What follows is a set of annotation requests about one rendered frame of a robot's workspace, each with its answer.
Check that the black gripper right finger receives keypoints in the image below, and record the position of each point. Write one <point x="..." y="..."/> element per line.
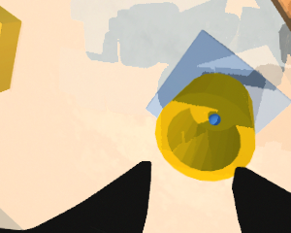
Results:
<point x="261" y="205"/>

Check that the yellow cup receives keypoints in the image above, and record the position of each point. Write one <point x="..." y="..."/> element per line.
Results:
<point x="196" y="148"/>

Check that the blue marble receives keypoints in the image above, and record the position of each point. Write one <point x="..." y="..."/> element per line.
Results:
<point x="215" y="119"/>

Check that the yellow rectangular block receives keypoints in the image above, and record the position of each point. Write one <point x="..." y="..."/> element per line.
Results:
<point x="9" y="32"/>

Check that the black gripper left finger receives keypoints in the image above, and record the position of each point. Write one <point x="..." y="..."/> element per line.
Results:
<point x="119" y="207"/>

